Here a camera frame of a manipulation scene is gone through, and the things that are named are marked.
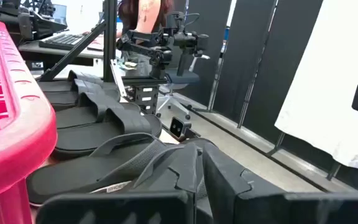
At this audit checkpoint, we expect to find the black room divider panel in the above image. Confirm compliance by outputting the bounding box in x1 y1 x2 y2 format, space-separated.
242 0 324 147
174 0 232 108
212 0 278 127

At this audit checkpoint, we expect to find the black banded slide sandal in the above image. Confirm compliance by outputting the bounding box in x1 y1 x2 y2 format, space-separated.
37 70 121 94
52 107 163 160
42 79 122 110
54 91 142 130

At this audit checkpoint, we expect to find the white cloth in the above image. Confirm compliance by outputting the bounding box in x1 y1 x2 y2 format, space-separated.
273 0 358 169

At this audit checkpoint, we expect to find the person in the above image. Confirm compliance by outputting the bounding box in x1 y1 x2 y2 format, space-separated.
116 0 175 35

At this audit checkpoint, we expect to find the red plastic bin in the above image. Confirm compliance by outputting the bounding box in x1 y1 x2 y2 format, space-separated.
0 17 58 224

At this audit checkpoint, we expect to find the blue office chair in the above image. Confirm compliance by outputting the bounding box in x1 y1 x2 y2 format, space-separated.
156 68 201 121

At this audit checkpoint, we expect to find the black desk equipment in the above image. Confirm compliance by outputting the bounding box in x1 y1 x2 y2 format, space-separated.
0 0 70 43

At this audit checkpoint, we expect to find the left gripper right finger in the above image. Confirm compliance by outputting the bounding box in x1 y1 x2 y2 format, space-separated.
202 143 358 224

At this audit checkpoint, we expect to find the black flip-flop sandal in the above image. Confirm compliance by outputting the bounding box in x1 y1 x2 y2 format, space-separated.
26 133 186 207

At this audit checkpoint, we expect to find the black computer keyboard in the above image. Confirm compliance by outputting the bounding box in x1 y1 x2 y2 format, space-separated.
38 33 86 51

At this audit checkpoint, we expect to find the grey desk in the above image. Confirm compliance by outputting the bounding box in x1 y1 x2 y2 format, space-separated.
17 33 105 68

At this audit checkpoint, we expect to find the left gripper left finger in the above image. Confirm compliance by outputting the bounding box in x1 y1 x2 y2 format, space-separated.
35 142 199 224

